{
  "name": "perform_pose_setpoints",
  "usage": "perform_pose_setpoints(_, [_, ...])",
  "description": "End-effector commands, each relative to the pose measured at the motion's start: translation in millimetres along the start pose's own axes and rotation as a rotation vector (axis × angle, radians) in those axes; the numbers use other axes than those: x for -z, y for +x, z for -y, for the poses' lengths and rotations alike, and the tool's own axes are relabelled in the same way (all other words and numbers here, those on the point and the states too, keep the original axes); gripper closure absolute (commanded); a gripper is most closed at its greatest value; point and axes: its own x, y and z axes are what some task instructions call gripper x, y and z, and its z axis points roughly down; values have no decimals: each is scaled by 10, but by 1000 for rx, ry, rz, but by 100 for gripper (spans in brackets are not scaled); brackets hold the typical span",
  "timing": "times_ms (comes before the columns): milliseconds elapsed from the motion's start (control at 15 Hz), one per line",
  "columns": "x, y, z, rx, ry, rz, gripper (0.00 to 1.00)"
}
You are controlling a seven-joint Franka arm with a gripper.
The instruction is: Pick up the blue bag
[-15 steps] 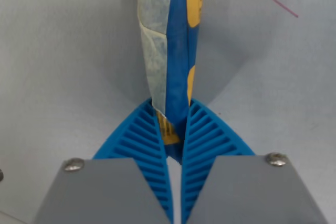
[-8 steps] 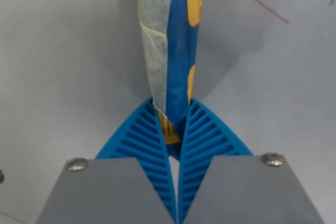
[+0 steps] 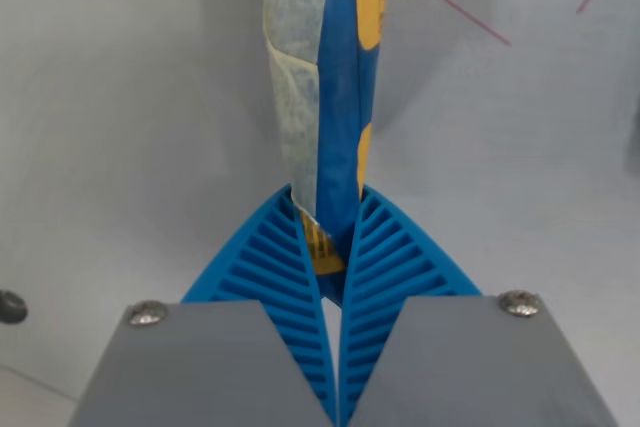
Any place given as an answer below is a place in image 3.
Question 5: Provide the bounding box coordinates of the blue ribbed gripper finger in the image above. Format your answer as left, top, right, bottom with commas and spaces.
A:
67, 185, 337, 427
337, 185, 621, 427

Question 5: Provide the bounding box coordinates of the blue yellow taped box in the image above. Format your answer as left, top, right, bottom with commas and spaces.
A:
258, 0, 392, 308

